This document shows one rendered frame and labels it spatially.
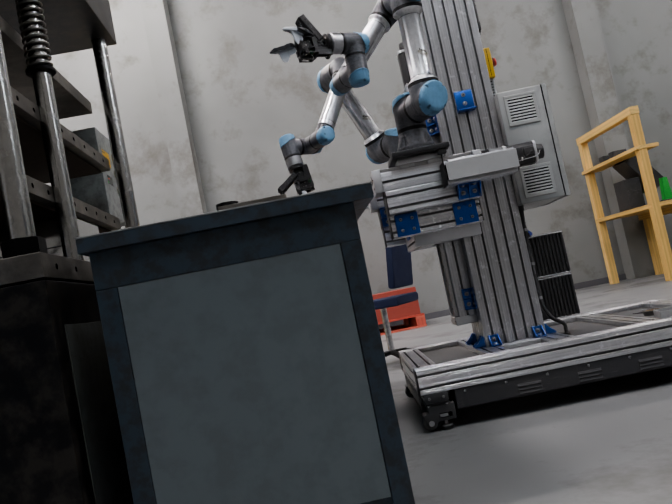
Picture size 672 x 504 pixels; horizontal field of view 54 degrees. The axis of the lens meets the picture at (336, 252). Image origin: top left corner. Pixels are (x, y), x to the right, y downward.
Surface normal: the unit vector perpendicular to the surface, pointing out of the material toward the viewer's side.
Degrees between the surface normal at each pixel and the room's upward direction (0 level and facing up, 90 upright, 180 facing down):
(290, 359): 90
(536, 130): 90
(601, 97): 90
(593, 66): 90
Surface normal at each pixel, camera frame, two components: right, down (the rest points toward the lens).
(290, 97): -0.02, -0.06
